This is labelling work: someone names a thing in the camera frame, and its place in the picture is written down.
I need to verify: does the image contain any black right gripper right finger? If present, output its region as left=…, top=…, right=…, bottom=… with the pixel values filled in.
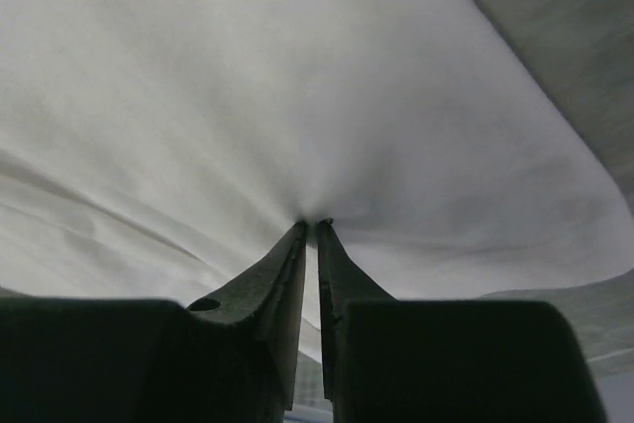
left=316, top=220, right=607, bottom=422

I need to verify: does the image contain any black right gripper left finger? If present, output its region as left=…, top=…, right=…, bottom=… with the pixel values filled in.
left=1, top=222, right=307, bottom=422

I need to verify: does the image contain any white t-shirt with red print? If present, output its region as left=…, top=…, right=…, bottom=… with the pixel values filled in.
left=1, top=0, right=633, bottom=372

